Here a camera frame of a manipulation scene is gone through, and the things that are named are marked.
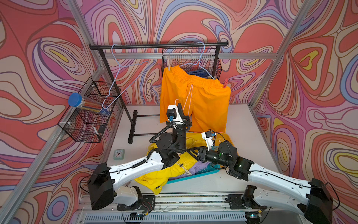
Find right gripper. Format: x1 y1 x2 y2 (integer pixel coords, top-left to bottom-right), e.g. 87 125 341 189
186 146 231 168

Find lilac shorts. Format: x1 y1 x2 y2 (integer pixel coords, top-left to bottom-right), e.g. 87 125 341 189
184 162 212 175

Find orange shorts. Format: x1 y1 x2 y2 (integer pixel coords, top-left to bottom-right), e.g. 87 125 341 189
159 66 231 133

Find yellow shorts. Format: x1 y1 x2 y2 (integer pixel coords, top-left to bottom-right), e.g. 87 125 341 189
134 133 234 195

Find red clothespin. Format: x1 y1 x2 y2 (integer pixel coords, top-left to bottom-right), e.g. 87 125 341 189
223 78 228 89

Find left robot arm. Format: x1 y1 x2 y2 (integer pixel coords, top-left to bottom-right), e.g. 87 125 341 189
87 104 192 211

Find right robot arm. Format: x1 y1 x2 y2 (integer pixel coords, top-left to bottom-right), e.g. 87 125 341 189
187 141 334 224

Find teal plastic basket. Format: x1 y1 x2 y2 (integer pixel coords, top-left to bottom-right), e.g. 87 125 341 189
167 164 221 184

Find black clothes rack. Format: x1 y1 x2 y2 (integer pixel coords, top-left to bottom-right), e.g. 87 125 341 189
89 41 228 144

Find beige clothespin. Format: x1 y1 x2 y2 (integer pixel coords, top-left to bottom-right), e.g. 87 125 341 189
167 55 171 71

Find mint small clock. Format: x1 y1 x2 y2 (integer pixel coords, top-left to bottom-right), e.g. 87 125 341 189
113 149 125 160

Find blue capped pencil tube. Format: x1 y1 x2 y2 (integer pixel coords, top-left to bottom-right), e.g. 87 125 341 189
68 93 111 116

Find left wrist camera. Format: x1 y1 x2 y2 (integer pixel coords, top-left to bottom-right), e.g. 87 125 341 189
167 103 184 125

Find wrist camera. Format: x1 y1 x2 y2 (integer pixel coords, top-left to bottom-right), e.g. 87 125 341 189
201 131 216 150
167 103 184 125

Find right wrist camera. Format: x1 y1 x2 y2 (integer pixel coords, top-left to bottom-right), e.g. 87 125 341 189
201 131 216 150

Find black wire basket back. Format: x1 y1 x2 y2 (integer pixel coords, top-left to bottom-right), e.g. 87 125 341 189
161 47 222 79

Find black wire basket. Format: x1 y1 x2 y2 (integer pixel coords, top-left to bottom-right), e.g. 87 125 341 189
161 47 222 79
58 77 118 143

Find black wire basket left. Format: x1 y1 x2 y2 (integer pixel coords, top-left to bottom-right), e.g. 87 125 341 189
58 77 118 143

